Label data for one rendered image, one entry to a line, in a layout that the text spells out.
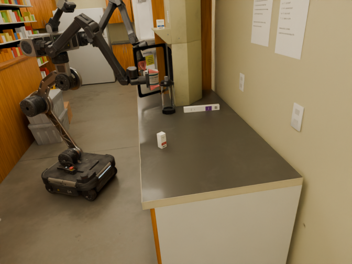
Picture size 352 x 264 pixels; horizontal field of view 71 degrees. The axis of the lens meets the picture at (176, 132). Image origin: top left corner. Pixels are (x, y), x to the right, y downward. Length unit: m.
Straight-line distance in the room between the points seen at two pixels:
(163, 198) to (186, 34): 1.21
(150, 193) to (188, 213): 0.19
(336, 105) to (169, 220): 0.78
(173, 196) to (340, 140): 0.65
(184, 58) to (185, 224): 1.18
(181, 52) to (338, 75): 1.13
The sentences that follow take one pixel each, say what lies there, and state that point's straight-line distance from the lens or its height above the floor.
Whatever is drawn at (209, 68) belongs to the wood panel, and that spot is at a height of 1.13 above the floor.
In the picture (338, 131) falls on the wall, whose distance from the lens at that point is 1.05.
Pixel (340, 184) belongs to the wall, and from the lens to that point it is 1.10.
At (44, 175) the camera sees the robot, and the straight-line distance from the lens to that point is 2.78.
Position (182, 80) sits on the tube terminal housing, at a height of 1.14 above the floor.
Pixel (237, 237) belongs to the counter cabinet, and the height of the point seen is 0.65.
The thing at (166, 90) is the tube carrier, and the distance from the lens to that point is 1.75.
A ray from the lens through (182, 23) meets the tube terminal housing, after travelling 1.84.
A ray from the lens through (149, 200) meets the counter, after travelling 1.03.
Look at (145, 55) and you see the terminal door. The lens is 2.04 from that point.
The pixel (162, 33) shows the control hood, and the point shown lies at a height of 1.49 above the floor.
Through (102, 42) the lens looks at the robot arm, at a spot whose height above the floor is 1.47.
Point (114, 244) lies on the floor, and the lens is 2.18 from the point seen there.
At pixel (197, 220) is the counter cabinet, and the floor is 0.79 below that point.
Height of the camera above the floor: 1.62
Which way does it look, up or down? 26 degrees down
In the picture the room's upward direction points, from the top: 4 degrees counter-clockwise
